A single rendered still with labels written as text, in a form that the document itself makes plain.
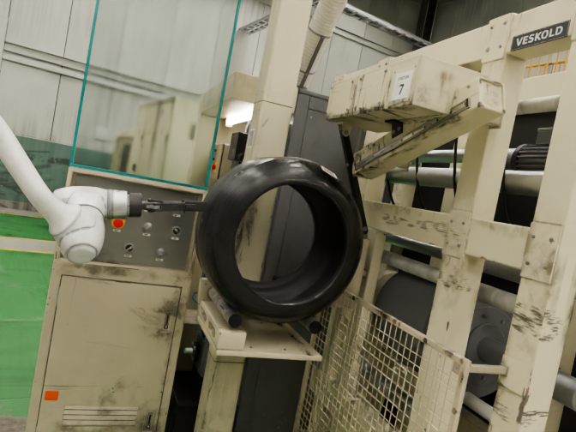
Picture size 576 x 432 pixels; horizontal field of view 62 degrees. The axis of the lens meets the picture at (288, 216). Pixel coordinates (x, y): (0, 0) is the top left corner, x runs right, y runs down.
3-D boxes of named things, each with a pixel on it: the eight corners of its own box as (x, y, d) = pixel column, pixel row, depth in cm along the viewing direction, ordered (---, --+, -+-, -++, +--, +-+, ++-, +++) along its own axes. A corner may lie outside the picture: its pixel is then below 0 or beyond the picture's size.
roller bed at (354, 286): (305, 293, 214) (318, 227, 213) (335, 297, 220) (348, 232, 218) (324, 306, 196) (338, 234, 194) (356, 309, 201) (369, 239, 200)
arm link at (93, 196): (108, 209, 152) (107, 234, 142) (53, 207, 147) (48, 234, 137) (108, 180, 147) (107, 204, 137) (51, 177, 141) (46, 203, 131)
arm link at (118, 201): (108, 188, 149) (129, 189, 151) (108, 218, 150) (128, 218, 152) (108, 190, 141) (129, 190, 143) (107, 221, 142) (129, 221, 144)
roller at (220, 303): (215, 300, 185) (206, 294, 184) (222, 290, 186) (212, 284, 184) (237, 330, 153) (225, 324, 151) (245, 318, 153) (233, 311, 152)
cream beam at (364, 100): (322, 120, 193) (329, 83, 192) (376, 134, 201) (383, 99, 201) (410, 105, 136) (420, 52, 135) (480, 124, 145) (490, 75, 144)
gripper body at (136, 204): (129, 193, 143) (160, 195, 146) (128, 191, 151) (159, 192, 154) (128, 219, 144) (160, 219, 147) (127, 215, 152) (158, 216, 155)
